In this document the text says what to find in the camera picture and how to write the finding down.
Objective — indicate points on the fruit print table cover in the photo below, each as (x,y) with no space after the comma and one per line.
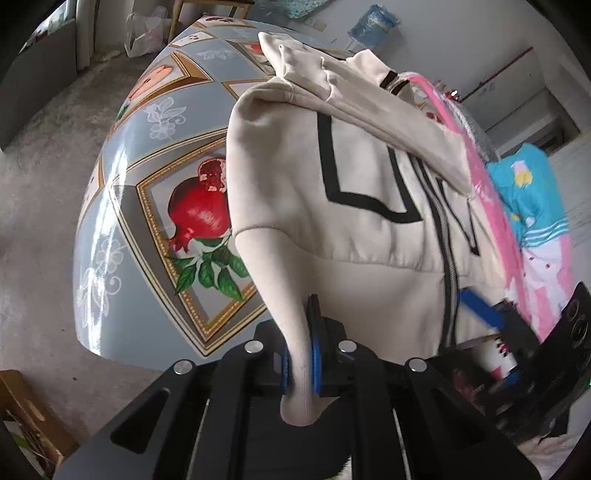
(152,184)

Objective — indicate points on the blue water bottle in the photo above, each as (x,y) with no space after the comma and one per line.
(374,25)

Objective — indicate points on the wooden chair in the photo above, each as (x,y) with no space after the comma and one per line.
(184,11)

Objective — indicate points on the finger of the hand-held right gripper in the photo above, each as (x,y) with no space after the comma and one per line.
(480,309)

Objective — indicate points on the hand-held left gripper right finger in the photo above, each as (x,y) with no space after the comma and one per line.
(316,350)

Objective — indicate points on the white plastic bag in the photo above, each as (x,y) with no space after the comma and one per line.
(145,32)

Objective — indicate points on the blue floral cloth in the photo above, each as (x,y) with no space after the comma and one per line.
(526,194)

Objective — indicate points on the teal floral hanging cloth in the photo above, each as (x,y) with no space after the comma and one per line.
(286,7)

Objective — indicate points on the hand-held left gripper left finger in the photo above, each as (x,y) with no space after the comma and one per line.
(285,371)

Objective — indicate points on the cardboard box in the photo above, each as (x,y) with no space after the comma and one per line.
(27,415)

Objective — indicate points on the cream zip jacket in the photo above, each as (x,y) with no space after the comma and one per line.
(351,258)

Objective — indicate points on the pink floral blanket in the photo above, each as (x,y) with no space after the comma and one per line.
(545,286)

